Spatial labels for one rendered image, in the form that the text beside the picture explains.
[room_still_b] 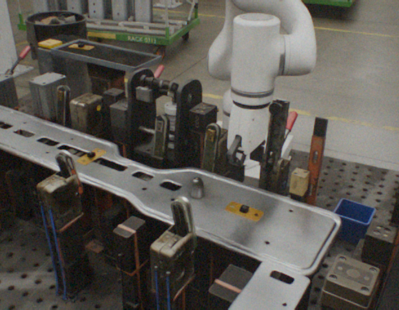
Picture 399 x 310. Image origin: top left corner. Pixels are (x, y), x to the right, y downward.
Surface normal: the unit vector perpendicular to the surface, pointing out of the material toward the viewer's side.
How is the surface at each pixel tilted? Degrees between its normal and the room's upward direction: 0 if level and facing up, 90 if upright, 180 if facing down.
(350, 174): 0
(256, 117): 89
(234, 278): 0
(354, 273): 0
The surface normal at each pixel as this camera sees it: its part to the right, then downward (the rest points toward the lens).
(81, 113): -0.53, 0.42
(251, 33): -0.26, 0.48
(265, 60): 0.09, 0.48
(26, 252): 0.00, -0.87
